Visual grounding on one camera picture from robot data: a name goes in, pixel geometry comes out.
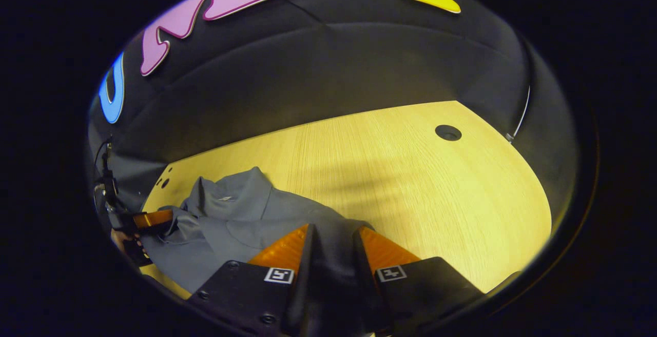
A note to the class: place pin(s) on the black backdrop cloth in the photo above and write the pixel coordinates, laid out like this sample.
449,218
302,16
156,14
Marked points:
333,70

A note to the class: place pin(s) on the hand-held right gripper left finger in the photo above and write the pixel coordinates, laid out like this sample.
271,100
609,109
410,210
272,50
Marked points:
303,285

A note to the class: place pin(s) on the grey shirt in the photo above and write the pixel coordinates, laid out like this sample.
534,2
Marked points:
236,219

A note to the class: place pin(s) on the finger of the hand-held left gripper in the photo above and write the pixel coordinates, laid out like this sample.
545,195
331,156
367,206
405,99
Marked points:
154,219

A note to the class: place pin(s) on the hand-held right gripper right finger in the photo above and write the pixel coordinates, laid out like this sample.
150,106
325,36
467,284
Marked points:
367,285

